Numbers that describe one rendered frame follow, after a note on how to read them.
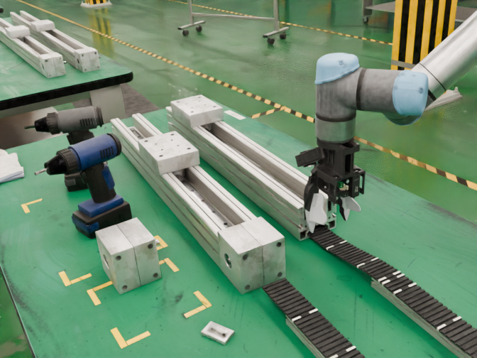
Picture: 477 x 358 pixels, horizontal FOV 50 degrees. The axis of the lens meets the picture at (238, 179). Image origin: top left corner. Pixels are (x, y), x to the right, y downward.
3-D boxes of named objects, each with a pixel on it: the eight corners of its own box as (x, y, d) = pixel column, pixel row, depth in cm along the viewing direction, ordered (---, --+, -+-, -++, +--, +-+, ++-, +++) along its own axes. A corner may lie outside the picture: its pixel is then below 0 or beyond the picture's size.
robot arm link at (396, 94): (432, 80, 94) (372, 77, 99) (427, 66, 84) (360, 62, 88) (425, 123, 94) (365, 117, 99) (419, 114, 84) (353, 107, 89)
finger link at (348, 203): (358, 230, 107) (348, 198, 102) (341, 217, 112) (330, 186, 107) (370, 221, 108) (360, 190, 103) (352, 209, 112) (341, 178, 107)
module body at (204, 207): (262, 254, 109) (261, 220, 105) (221, 270, 105) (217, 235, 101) (143, 136, 173) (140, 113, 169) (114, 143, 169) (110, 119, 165)
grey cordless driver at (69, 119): (115, 184, 143) (101, 109, 133) (41, 198, 138) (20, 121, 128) (113, 172, 149) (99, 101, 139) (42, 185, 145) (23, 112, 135)
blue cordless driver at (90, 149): (138, 218, 126) (122, 135, 116) (63, 254, 114) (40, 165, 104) (120, 208, 131) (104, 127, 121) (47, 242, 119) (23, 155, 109)
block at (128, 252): (172, 273, 105) (167, 234, 101) (119, 295, 100) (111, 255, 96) (153, 250, 113) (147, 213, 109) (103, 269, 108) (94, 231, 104)
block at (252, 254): (296, 273, 103) (295, 233, 98) (241, 295, 98) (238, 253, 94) (272, 251, 110) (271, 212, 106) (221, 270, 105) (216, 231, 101)
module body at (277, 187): (336, 227, 116) (336, 194, 112) (299, 241, 112) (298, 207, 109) (195, 124, 180) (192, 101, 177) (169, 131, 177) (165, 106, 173)
